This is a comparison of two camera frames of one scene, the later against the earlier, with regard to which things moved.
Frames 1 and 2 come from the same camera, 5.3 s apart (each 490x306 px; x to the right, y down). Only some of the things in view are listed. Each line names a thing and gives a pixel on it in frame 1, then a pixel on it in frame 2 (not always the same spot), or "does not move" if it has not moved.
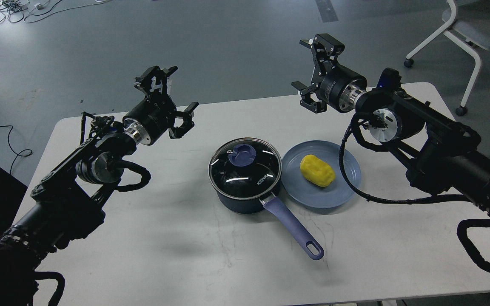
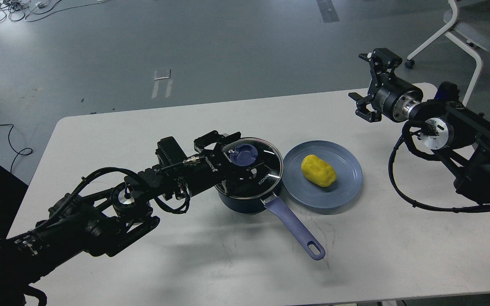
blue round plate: x=307 y=193 does not move
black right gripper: x=340 y=88 -> x=394 y=98
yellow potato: x=316 y=171 does not move
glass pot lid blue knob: x=242 y=154 does not move
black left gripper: x=152 y=117 -> x=203 y=171
